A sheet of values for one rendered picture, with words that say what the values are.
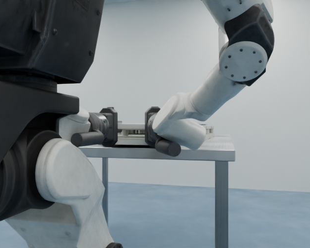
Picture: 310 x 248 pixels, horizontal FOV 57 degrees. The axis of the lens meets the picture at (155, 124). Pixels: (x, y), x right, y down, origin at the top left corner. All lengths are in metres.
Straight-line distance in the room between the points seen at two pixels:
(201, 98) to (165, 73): 3.91
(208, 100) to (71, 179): 0.32
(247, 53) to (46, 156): 0.34
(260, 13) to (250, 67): 0.09
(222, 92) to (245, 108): 3.77
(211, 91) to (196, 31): 4.01
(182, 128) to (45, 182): 0.37
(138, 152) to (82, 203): 0.46
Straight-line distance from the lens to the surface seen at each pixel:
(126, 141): 0.94
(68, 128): 0.73
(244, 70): 0.51
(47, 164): 0.39
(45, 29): 0.37
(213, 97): 0.59
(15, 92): 0.37
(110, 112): 0.90
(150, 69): 4.57
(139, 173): 4.60
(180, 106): 0.62
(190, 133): 0.68
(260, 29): 0.49
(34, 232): 0.57
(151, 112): 0.86
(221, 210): 0.93
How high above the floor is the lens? 0.92
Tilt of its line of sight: level
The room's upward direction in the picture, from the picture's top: straight up
